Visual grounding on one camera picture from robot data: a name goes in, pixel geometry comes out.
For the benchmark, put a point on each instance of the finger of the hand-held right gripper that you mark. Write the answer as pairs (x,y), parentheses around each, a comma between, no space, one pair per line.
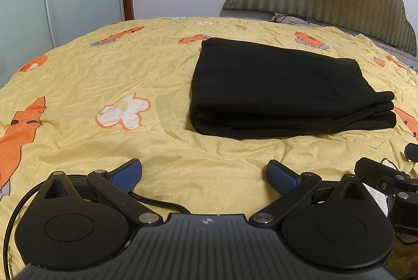
(375,170)
(412,152)

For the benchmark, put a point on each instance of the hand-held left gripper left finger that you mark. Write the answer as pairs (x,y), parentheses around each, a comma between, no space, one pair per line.
(127,175)

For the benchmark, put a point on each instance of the yellow printed blanket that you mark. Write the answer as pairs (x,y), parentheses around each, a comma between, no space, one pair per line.
(98,71)

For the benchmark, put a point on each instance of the black pants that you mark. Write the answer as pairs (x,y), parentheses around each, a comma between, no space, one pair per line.
(277,87)

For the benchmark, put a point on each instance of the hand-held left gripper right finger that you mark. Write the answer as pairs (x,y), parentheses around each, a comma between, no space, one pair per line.
(281,177)

